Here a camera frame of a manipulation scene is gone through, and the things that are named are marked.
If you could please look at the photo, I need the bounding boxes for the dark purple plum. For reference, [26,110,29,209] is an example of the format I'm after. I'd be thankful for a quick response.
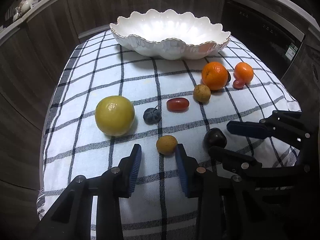
[203,128,227,150]

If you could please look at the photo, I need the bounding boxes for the red cherry tomato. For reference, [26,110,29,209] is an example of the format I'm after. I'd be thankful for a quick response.
[233,79,245,89]
[167,98,189,112]

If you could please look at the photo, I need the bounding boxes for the dark grape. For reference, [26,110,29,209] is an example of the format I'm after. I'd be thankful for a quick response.
[227,71,231,83]

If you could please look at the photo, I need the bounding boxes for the smaller orange mandarin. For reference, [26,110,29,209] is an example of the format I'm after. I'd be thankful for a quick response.
[234,62,254,84]

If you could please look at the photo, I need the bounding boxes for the tan longan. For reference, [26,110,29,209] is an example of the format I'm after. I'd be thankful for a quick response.
[193,84,211,103]
[156,135,178,155]

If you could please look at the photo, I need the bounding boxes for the larger orange mandarin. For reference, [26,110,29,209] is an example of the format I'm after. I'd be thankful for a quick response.
[201,62,228,90]

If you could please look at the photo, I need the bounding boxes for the dark blue plum with stem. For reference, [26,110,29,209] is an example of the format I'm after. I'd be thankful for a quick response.
[143,107,161,125]

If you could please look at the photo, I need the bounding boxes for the green apple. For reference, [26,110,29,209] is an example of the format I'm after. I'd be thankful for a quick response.
[95,95,135,137]

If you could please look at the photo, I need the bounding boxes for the built-in black dishwasher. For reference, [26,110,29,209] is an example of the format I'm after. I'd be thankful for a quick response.
[221,0,305,79]

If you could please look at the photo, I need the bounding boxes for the white blue checked cloth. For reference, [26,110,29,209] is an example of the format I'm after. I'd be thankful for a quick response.
[37,31,300,239]

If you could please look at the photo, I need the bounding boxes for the white scalloped ceramic bowl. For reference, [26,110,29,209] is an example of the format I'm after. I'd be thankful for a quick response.
[110,9,231,60]

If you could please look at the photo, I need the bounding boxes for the white teapot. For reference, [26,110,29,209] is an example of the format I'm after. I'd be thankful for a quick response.
[12,0,37,22]

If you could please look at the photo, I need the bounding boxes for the grey drawer handle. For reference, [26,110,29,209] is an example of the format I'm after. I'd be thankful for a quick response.
[78,24,110,42]

